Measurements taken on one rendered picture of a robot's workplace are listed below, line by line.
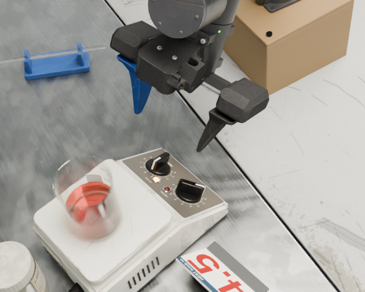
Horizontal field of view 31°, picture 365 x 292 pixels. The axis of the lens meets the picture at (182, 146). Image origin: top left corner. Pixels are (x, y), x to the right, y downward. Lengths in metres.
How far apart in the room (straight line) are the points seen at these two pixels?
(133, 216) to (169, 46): 0.20
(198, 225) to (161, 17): 0.27
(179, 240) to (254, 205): 0.12
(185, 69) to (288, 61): 0.29
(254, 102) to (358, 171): 0.23
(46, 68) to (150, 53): 0.37
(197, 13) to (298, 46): 0.33
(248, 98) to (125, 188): 0.18
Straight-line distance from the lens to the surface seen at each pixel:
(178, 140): 0.92
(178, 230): 0.76
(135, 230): 0.74
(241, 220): 0.84
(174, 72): 0.67
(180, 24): 0.63
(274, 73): 0.93
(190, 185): 0.79
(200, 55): 0.71
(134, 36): 0.76
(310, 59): 0.96
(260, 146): 0.90
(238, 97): 0.70
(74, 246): 0.75
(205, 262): 0.79
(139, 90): 0.79
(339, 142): 0.91
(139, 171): 0.82
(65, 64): 1.03
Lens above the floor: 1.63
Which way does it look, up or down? 53 degrees down
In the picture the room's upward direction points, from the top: 9 degrees counter-clockwise
